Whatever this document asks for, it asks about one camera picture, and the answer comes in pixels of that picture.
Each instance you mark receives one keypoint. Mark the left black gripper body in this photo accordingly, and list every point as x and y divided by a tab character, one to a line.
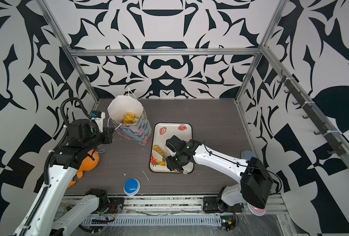
104	137

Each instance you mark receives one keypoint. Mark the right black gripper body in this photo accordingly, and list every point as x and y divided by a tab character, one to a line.
175	162

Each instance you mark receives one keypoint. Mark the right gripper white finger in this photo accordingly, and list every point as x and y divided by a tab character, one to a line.
167	152
158	155

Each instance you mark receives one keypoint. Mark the fake croissant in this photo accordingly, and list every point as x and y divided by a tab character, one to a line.
155	161

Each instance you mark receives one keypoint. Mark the fake twisted bread roll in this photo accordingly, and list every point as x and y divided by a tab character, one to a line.
128	118

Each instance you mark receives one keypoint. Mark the floral paper gift bag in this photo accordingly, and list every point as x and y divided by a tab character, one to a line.
139	132

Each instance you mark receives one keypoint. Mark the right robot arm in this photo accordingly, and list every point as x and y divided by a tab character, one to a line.
253	180

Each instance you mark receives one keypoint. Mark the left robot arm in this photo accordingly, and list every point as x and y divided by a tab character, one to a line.
85	135

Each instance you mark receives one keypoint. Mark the white strawberry tray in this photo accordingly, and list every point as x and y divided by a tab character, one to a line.
164	131

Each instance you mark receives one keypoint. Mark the orange plush toy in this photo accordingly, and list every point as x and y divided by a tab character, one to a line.
89	163

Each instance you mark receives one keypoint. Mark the blue push button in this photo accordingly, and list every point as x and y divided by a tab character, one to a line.
131	187

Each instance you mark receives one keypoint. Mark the light blue lid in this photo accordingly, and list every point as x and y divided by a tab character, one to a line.
248	155

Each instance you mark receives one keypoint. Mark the small green-lit circuit board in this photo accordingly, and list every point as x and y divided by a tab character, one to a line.
228	223

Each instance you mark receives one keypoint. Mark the pink push button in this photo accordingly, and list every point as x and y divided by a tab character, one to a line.
256	211

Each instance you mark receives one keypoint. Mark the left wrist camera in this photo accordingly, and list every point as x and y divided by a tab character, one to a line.
98	117

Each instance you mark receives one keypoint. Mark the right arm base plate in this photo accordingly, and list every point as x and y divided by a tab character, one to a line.
213	205

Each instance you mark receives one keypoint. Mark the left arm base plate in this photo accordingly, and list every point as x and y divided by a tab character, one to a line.
114	204

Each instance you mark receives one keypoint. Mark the white slotted cable duct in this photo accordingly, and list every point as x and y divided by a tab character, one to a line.
158	220

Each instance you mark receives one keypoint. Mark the black wall hook rack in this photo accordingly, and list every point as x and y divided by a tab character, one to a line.
313	113

